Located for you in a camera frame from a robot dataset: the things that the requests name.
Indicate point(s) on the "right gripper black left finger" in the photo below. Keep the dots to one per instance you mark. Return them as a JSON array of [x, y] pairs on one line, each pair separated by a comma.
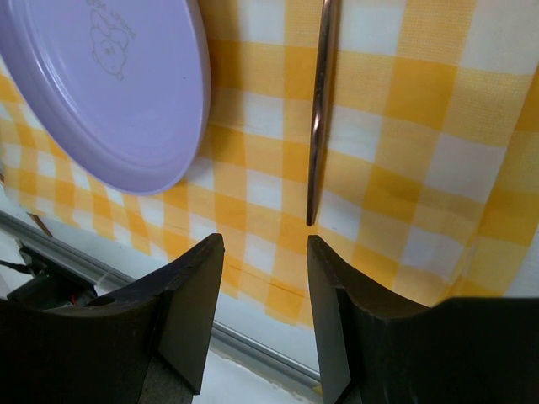
[[96, 353]]

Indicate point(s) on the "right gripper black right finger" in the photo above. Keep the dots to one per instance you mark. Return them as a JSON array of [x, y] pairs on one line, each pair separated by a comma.
[[375, 346]]

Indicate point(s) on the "yellow white checkered cloth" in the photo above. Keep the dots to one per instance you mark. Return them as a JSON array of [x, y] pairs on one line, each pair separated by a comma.
[[431, 176]]

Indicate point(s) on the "lilac plastic plate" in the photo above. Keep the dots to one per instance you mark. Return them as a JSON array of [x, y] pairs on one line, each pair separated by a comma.
[[123, 87]]

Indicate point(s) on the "copper fork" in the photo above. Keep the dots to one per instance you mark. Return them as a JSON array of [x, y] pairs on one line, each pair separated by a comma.
[[321, 104]]

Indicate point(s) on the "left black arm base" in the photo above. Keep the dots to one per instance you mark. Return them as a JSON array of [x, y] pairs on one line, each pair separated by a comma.
[[51, 284]]

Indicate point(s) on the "copper spoon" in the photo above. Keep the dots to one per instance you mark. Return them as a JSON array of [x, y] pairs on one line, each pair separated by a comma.
[[40, 224]]

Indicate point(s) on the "aluminium front rail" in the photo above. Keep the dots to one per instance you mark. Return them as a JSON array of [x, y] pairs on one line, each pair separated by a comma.
[[186, 293]]

